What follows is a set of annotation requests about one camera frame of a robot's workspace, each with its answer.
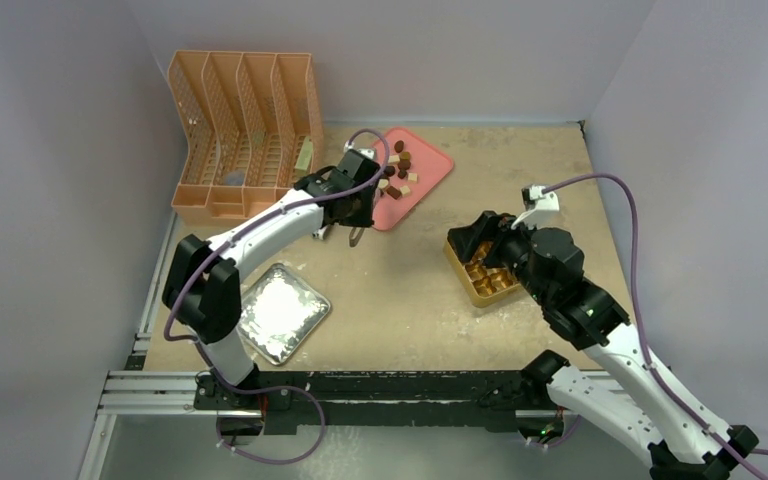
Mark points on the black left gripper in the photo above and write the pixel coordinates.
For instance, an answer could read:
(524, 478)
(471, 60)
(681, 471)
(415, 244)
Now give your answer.
(364, 219)

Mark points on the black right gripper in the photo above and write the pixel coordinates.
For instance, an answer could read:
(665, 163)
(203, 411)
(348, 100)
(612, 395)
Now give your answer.
(475, 232)

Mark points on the pink tongs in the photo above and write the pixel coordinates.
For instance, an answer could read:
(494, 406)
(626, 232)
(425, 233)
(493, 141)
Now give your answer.
(355, 236)

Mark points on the gold chocolate box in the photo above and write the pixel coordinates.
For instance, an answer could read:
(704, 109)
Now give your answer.
(484, 286)

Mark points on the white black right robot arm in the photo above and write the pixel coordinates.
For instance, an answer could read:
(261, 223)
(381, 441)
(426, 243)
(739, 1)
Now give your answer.
(658, 419)

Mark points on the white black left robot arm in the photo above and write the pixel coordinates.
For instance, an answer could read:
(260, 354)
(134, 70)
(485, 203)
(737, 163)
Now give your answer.
(202, 289)

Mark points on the dark chocolate piece bottom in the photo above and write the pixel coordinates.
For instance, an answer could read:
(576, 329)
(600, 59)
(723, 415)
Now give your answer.
(394, 192)

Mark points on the grey blue stapler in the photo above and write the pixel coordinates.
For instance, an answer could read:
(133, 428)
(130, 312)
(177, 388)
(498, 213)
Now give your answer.
(321, 233)

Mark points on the green eraser block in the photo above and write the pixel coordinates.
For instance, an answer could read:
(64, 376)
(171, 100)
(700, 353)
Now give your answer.
(304, 158)

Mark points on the pink plastic tray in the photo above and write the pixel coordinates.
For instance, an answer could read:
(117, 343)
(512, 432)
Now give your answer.
(429, 166)

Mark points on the silver foil tray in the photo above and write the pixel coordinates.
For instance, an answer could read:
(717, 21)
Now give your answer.
(279, 311)

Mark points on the orange plastic file organizer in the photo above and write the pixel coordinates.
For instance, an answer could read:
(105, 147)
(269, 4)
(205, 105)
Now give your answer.
(243, 114)

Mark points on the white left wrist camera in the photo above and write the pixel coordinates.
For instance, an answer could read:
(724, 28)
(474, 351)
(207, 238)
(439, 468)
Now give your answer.
(369, 153)

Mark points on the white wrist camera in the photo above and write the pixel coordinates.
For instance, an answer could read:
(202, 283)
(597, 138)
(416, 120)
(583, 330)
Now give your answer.
(539, 207)
(369, 153)

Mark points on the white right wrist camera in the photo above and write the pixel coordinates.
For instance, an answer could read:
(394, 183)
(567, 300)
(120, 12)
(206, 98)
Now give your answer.
(539, 207)

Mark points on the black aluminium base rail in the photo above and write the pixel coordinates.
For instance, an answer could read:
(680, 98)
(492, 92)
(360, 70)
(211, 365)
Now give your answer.
(496, 401)

